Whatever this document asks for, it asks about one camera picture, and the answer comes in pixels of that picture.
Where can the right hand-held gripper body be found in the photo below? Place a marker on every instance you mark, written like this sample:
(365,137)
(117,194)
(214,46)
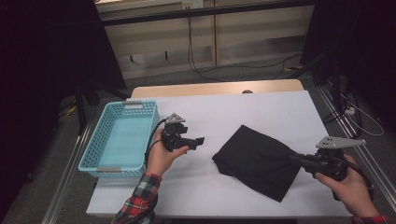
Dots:
(328,165)

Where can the beige wooden cabinet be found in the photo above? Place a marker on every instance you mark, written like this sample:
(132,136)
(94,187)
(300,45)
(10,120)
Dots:
(249,31)

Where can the person's left hand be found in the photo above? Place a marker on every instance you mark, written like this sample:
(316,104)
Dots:
(158,161)

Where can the light blue plastic basket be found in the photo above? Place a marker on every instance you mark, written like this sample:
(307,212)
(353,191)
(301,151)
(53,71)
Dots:
(124,140)

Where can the tall black stand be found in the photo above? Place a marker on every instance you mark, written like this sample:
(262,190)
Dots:
(335,87)

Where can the short black stand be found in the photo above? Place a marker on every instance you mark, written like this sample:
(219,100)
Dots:
(81,105)

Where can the black pants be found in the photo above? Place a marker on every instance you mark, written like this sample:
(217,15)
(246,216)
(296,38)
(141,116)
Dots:
(258,161)

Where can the white wall socket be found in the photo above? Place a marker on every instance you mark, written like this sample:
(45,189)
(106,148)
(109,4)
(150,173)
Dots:
(192,4)

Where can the wide black curtain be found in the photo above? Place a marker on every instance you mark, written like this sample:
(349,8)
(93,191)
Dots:
(37,62)

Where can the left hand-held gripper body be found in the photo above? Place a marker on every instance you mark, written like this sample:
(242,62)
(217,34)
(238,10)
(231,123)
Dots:
(172,138)

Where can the person's right hand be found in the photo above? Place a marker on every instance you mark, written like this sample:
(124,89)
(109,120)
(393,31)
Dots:
(355,193)

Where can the round dark table grommet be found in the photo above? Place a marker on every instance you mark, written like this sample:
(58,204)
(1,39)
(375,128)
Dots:
(247,91)

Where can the white power plug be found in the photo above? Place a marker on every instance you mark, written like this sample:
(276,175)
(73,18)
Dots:
(349,111)

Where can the narrow black curtain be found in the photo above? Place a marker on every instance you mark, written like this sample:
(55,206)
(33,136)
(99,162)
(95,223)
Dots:
(367,37)

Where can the aluminium floor rail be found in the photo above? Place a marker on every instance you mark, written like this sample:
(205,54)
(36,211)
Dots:
(67,174)
(341,124)

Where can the black metal crossbar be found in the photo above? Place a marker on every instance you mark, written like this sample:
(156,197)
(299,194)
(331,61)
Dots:
(199,12)

